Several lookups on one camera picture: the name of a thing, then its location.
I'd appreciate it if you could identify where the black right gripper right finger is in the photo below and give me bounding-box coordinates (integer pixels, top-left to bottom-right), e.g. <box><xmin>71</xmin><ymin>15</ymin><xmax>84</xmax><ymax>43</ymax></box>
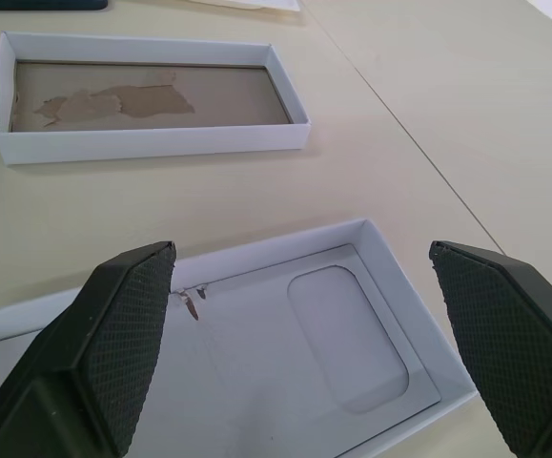
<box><xmin>428</xmin><ymin>239</ymin><xmax>552</xmax><ymax>458</ymax></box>

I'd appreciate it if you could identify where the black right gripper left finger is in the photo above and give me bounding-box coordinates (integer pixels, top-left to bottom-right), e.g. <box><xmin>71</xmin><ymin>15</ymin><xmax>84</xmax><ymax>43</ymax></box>
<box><xmin>0</xmin><ymin>240</ymin><xmax>177</xmax><ymax>458</ymax></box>

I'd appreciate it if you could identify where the white box bottom tray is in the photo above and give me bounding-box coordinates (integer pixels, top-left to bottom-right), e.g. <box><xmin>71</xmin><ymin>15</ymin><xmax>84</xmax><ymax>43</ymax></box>
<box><xmin>0</xmin><ymin>218</ymin><xmax>479</xmax><ymax>458</ymax></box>

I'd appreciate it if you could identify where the dark blue smartphone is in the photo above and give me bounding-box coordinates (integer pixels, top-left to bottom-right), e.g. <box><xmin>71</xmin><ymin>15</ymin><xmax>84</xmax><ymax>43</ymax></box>
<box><xmin>0</xmin><ymin>0</ymin><xmax>109</xmax><ymax>11</ymax></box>

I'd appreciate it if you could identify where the white box lid brown inside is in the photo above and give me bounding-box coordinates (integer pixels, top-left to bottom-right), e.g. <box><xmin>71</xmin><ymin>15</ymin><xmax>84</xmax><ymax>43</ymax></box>
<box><xmin>0</xmin><ymin>31</ymin><xmax>313</xmax><ymax>166</ymax></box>

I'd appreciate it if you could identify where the white paper sheet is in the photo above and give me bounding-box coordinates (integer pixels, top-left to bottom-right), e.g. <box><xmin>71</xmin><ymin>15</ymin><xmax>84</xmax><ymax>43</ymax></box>
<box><xmin>211</xmin><ymin>0</ymin><xmax>301</xmax><ymax>13</ymax></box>

